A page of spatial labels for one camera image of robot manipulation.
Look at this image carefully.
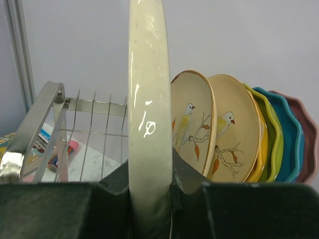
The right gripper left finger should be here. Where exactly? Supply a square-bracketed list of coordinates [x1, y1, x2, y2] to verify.
[0, 162, 131, 239]

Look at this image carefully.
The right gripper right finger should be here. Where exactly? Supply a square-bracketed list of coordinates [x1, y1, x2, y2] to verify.
[171, 151, 319, 239]

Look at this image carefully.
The beige bird plate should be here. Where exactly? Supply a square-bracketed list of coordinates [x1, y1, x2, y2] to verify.
[171, 70, 217, 176]
[207, 74, 261, 183]

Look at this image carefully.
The cream and blue plate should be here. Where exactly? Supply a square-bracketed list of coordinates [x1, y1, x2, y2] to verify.
[128, 0, 172, 239]

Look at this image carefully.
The steel two-tier dish rack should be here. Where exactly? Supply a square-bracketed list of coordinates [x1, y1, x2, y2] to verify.
[0, 82, 128, 183]

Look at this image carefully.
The yellow dotted plate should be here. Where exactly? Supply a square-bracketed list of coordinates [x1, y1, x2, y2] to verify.
[246, 106, 268, 183]

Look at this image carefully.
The pink capped tube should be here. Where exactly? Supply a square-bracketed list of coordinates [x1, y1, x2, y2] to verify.
[47, 140, 79, 173]

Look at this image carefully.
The illustrated book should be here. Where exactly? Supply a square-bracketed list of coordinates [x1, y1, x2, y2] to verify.
[0, 128, 51, 174]

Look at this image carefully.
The green scalloped plate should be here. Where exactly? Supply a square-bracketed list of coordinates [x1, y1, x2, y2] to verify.
[244, 84, 283, 182]

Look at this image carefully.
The teal dotted plate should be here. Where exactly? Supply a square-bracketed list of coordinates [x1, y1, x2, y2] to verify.
[253, 87, 304, 183]

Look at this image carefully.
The pink dotted plate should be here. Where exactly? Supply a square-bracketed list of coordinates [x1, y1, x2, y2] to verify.
[270, 90, 319, 184]

